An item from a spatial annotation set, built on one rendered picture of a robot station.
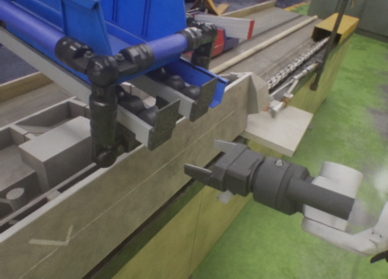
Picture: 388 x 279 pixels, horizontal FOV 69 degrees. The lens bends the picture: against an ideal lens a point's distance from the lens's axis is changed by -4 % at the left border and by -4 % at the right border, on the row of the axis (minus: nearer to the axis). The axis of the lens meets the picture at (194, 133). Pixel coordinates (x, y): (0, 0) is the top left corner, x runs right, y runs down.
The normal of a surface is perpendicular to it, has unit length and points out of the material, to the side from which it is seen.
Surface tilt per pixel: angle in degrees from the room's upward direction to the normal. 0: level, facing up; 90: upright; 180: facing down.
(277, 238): 0
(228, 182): 90
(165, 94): 90
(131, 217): 80
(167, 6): 88
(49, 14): 92
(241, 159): 10
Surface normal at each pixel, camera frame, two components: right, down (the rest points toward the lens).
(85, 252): 0.81, 0.27
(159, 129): 0.79, 0.50
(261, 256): 0.11, -0.80
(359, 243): -0.63, -0.32
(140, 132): -0.58, 0.43
